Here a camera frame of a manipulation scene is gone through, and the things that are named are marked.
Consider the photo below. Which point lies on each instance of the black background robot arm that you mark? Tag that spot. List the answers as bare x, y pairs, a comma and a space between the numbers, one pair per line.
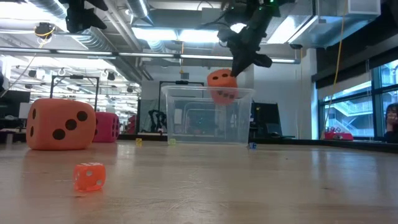
157, 119

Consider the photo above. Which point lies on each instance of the small green die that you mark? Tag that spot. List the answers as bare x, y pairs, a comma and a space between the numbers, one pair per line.
172, 142

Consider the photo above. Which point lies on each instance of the long ceiling light bar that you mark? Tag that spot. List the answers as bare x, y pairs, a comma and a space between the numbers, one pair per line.
205, 57

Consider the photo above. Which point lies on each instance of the black workstation frame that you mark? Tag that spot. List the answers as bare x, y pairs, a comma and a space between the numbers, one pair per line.
182, 82
74, 76

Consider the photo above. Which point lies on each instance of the small orange translucent die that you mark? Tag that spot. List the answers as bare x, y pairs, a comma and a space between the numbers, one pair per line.
89, 176

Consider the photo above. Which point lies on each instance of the person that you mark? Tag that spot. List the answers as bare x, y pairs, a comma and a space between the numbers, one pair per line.
392, 124

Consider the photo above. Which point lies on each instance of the black aluminium table frame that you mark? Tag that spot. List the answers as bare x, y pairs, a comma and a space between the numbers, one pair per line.
311, 142

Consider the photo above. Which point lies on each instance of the large metal air duct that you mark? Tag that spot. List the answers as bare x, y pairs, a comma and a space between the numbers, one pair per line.
326, 31

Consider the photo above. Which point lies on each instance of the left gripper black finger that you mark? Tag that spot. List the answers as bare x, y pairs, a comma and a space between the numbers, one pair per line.
96, 3
93, 21

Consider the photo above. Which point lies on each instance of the small grey post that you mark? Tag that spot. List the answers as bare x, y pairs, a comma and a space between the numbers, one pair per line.
9, 138

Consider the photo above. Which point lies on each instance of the white sign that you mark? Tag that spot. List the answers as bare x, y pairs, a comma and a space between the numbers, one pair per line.
25, 110

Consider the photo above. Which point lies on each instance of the small yellow die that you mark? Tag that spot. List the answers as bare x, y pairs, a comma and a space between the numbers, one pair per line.
138, 142

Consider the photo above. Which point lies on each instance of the red tray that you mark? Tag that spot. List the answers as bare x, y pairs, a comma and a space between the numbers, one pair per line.
338, 136

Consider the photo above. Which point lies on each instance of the clear plastic bin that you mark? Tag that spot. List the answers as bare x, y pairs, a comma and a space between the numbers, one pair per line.
186, 124

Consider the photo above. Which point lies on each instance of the large red foam die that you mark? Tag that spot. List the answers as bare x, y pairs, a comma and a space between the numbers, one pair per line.
107, 127

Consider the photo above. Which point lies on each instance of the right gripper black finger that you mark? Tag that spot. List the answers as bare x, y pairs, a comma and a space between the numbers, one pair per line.
241, 63
262, 60

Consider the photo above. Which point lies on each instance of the large orange foam die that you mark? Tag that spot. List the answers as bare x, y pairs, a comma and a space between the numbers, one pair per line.
222, 82
60, 124

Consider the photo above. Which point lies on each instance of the large window with dark frame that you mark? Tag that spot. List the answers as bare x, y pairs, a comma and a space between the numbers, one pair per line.
348, 115

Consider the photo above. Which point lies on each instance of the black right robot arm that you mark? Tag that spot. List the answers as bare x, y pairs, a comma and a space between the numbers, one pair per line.
252, 12

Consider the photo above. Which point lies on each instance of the black panel stand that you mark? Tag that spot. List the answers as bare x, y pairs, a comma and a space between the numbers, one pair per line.
267, 118

